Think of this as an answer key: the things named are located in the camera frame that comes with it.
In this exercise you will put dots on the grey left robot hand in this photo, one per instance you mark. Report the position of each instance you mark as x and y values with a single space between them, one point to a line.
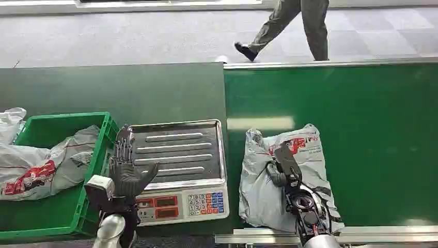
126 178

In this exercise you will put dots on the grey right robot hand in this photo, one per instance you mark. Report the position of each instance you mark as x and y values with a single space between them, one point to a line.
286 163

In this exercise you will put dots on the grey plastic parcel bag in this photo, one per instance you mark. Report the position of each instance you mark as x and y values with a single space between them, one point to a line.
260 191

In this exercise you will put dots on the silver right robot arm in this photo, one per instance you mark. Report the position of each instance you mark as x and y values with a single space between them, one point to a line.
309 212

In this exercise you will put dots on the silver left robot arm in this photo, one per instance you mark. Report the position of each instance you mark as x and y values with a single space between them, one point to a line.
114 224

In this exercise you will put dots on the electronic weighing scale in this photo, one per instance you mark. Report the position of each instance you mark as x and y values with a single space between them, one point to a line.
178 157

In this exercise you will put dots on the green plastic crate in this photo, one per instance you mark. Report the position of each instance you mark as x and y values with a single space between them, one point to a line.
65 212

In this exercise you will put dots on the grey parcel bag red print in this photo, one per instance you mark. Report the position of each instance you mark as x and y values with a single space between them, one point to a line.
51 164

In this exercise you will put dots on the green conveyor belt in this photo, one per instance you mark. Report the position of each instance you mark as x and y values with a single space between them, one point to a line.
376 143

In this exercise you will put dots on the white crumpled plastic bag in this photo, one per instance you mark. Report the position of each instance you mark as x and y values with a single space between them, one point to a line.
10 125

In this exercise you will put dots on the person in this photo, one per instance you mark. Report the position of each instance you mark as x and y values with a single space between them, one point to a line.
308 24

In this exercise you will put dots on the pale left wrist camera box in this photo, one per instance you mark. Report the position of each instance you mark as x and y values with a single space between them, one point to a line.
99 186

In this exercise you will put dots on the silver conveyor frame rail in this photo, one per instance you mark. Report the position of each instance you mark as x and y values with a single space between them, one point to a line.
328 63
376 234

